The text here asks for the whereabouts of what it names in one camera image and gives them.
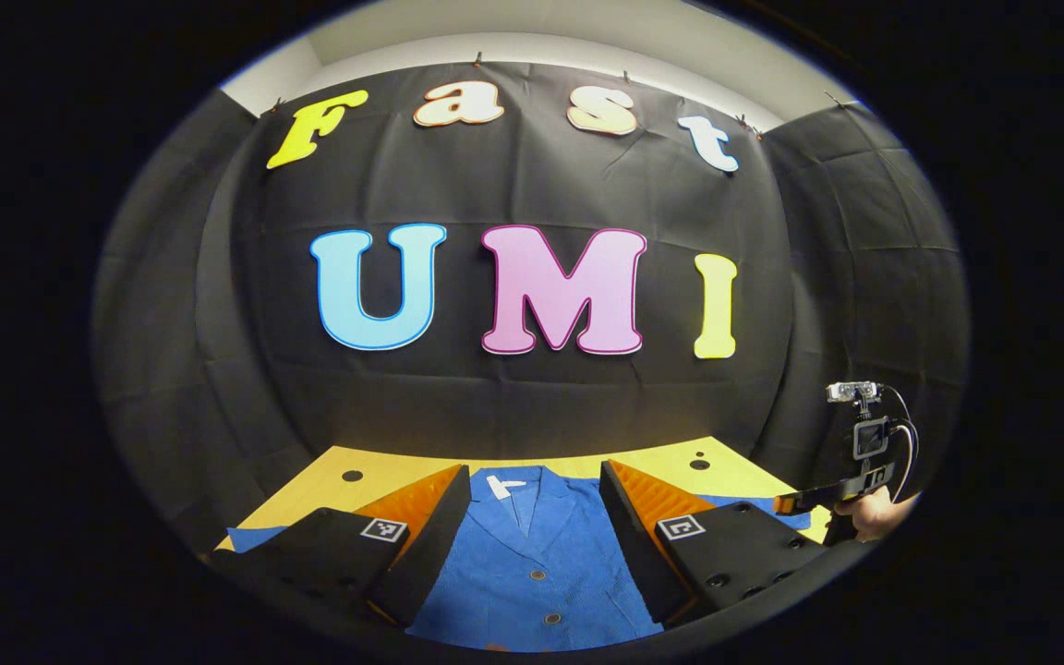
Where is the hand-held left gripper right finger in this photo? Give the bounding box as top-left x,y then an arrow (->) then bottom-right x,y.
598,459 -> 830,629

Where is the black backdrop cloth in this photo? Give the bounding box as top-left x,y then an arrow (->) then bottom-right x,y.
91,60 -> 972,555

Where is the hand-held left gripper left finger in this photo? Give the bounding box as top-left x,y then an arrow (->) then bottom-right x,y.
209,465 -> 474,629

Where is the blue corduroy jacket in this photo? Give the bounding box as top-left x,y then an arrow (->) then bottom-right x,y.
225,465 -> 815,654

